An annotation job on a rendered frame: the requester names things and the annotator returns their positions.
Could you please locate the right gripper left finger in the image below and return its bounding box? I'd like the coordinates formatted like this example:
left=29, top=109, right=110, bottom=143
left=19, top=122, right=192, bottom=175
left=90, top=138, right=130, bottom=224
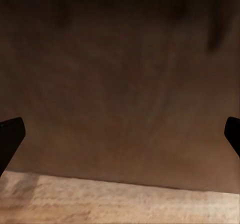
left=0, top=117, right=26, bottom=177

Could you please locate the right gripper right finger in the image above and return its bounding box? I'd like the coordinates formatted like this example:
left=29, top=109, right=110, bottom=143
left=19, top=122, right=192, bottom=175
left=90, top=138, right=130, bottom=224
left=224, top=117, right=240, bottom=157

